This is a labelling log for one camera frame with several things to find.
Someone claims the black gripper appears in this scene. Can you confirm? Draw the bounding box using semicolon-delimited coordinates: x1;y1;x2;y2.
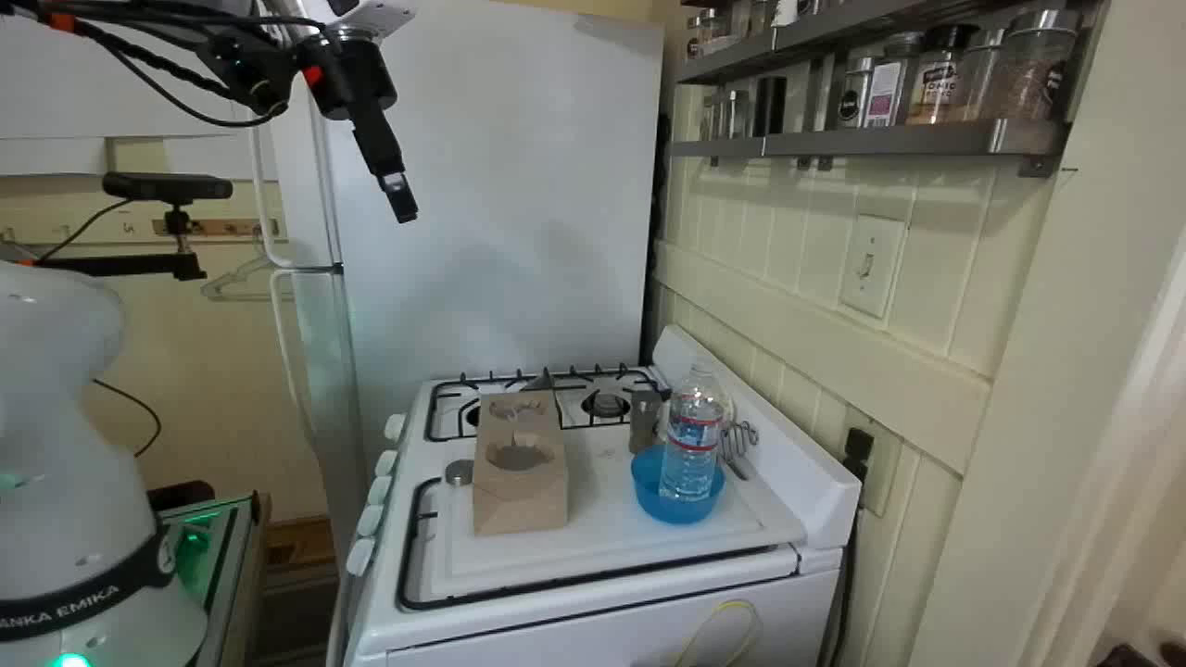
301;34;421;225

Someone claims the black stove grate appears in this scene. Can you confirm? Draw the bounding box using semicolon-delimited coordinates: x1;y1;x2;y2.
395;473;808;615
421;363;669;443

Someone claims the white refrigerator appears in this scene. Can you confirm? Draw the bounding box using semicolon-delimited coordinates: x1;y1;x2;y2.
253;0;668;523

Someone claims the small metal spice tin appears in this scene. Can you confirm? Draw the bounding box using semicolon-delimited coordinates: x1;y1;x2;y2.
702;83;732;140
725;80;758;140

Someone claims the brown cardboard cup holder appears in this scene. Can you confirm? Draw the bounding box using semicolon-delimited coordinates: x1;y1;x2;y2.
471;389;573;537

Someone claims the grey metal cup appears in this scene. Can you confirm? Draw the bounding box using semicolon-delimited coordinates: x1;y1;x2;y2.
627;389;668;456

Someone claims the clear plastic water bottle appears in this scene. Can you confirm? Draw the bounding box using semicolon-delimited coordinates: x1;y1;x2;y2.
660;377;732;497

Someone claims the blue plastic bowl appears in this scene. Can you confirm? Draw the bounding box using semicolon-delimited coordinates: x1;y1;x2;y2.
627;439;731;526

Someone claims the grey robot control box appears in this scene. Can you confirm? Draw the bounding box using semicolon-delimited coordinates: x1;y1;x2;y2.
143;490;270;667

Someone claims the dark spice jar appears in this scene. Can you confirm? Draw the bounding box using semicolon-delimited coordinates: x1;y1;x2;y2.
826;51;866;132

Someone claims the white gas stove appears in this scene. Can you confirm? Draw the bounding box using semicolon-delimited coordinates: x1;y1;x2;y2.
326;323;862;667

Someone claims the white label spice jar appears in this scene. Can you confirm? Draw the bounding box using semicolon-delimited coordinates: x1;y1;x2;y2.
861;48;913;130

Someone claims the grey metal spice rack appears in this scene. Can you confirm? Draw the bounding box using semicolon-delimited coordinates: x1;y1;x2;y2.
669;0;1095;179

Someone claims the large glass spice jar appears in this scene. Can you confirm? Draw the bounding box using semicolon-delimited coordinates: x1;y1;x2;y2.
985;8;1081;124

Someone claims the black camera stand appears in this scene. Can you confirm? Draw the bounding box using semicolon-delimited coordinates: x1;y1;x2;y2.
34;198;216;286

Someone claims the black stereo camera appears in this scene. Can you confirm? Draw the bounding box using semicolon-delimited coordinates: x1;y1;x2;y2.
98;165;237;206

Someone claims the thin black wall cable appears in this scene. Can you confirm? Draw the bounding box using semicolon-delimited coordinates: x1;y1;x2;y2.
87;372;165;460

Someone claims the wire whisk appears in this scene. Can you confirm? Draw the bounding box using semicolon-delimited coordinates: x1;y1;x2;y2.
720;419;758;482

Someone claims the white light switch plate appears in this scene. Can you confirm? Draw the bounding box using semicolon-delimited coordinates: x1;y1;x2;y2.
838;214;906;323

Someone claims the black wall plug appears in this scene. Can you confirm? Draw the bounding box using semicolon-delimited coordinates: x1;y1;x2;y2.
841;421;877;482

